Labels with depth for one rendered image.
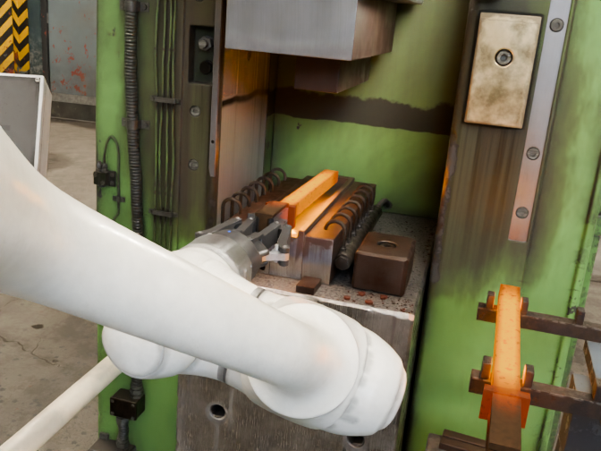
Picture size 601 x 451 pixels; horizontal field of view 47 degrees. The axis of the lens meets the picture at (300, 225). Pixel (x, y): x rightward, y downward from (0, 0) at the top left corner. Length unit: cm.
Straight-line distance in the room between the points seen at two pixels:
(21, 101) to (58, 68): 683
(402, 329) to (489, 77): 42
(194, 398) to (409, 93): 77
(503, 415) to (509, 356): 14
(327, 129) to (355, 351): 98
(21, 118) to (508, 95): 77
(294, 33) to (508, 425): 64
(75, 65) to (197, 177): 667
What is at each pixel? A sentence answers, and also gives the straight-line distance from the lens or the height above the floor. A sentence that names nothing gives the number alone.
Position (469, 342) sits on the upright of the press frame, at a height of 80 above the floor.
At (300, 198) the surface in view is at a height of 104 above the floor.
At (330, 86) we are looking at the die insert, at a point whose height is 122.
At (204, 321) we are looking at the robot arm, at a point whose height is 114.
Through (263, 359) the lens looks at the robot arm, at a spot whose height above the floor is 110.
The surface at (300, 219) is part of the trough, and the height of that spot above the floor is 99.
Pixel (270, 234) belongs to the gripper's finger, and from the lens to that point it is 92.
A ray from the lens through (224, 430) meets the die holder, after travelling 123.
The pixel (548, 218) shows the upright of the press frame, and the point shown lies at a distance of 121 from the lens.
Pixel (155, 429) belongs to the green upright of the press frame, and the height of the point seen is 46.
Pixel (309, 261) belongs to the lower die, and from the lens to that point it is 111.
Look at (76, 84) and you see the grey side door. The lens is 795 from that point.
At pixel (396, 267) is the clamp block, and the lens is 108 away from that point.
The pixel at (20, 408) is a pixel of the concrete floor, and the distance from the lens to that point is 254.
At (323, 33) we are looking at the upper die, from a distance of 104.
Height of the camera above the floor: 133
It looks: 17 degrees down
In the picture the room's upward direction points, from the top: 5 degrees clockwise
